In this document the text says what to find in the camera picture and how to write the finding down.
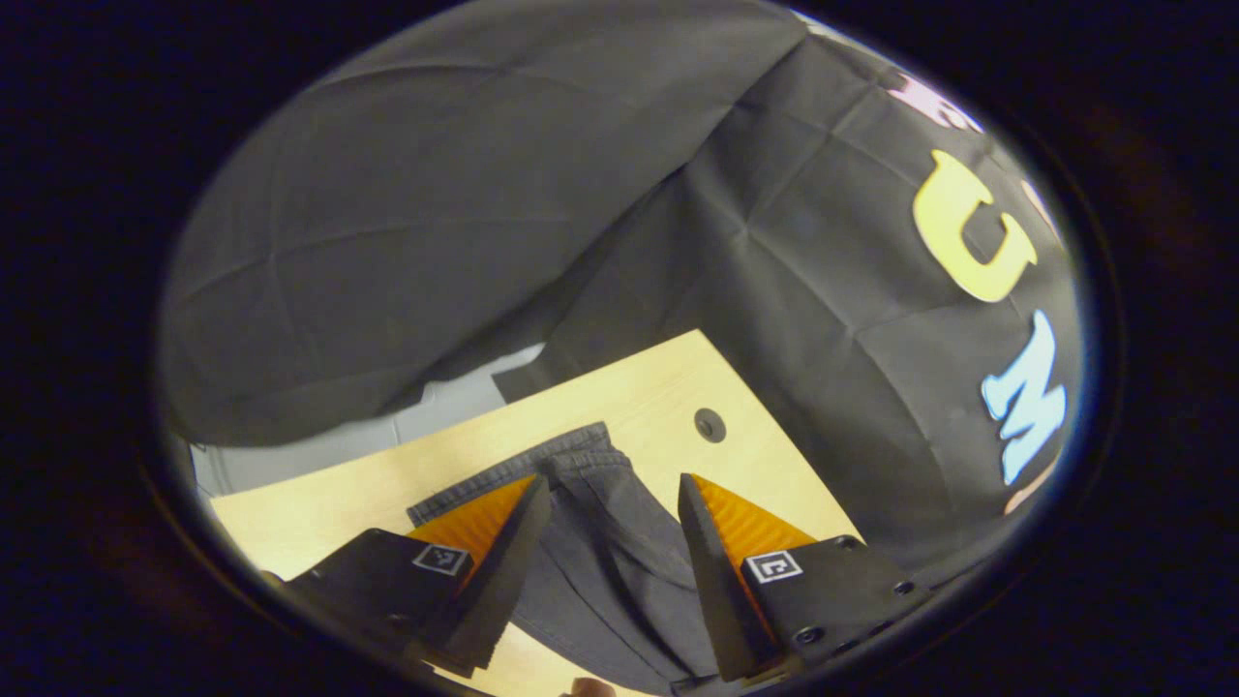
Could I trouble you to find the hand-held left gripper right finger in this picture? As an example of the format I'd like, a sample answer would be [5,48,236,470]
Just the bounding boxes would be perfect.
[678,472,935,683]

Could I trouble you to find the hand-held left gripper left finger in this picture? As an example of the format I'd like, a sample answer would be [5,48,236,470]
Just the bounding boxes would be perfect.
[281,472,555,679]

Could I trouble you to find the dark grey jeans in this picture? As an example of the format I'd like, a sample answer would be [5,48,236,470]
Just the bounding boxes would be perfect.
[407,421,722,697]

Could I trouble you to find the black backdrop cloth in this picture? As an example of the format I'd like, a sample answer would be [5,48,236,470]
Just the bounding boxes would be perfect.
[155,0,1085,582]

